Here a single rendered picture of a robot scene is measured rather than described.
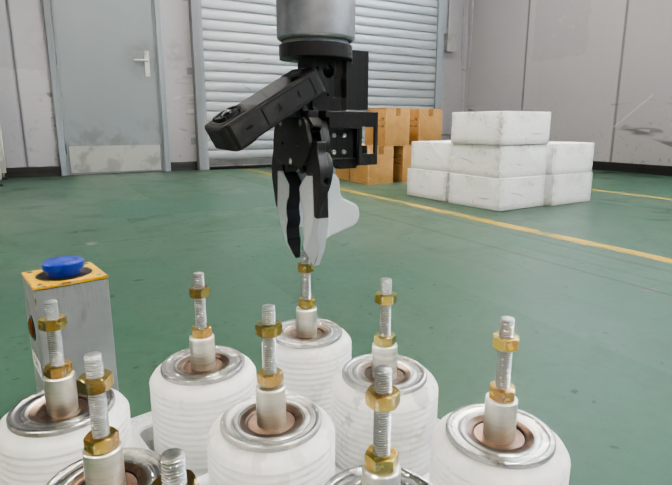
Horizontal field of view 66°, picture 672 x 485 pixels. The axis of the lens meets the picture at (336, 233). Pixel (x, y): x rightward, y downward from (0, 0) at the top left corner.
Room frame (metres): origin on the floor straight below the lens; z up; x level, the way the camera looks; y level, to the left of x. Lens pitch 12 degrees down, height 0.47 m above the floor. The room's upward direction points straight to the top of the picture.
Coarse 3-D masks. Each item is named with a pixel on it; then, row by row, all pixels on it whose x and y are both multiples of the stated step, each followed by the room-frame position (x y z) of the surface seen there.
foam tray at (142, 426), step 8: (256, 376) 0.56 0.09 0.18; (256, 384) 0.54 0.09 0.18; (144, 416) 0.47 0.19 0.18; (136, 424) 0.46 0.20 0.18; (144, 424) 0.46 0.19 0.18; (152, 424) 0.46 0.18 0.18; (136, 432) 0.45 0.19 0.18; (144, 432) 0.45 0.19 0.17; (152, 432) 0.46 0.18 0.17; (136, 440) 0.43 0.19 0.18; (144, 440) 0.45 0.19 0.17; (152, 440) 0.46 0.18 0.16; (144, 448) 0.42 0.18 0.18; (152, 448) 0.46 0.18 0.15; (336, 472) 0.39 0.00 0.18; (200, 480) 0.38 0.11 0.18; (208, 480) 0.38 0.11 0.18
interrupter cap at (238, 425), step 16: (240, 400) 0.37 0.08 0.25; (288, 400) 0.38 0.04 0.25; (304, 400) 0.37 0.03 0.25; (224, 416) 0.35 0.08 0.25; (240, 416) 0.35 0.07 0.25; (256, 416) 0.36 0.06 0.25; (288, 416) 0.36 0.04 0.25; (304, 416) 0.35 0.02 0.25; (320, 416) 0.35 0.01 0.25; (224, 432) 0.33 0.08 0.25; (240, 432) 0.33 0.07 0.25; (256, 432) 0.34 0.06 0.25; (272, 432) 0.34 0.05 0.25; (288, 432) 0.33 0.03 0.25; (304, 432) 0.33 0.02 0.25; (240, 448) 0.32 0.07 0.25; (256, 448) 0.31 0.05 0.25; (272, 448) 0.31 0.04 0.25; (288, 448) 0.32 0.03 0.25
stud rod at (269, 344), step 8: (272, 304) 0.35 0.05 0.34; (264, 312) 0.35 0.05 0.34; (272, 312) 0.35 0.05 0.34; (264, 320) 0.35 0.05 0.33; (272, 320) 0.35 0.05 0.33; (264, 344) 0.35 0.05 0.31; (272, 344) 0.35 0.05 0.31; (264, 352) 0.35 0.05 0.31; (272, 352) 0.35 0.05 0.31; (264, 360) 0.35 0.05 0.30; (272, 360) 0.35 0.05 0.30; (264, 368) 0.35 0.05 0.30; (272, 368) 0.35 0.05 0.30
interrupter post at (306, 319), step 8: (296, 312) 0.51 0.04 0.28; (304, 312) 0.51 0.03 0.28; (312, 312) 0.51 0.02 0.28; (296, 320) 0.51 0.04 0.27; (304, 320) 0.51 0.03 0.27; (312, 320) 0.51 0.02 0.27; (296, 328) 0.51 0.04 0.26; (304, 328) 0.51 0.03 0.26; (312, 328) 0.51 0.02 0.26; (304, 336) 0.51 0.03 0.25; (312, 336) 0.51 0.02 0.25
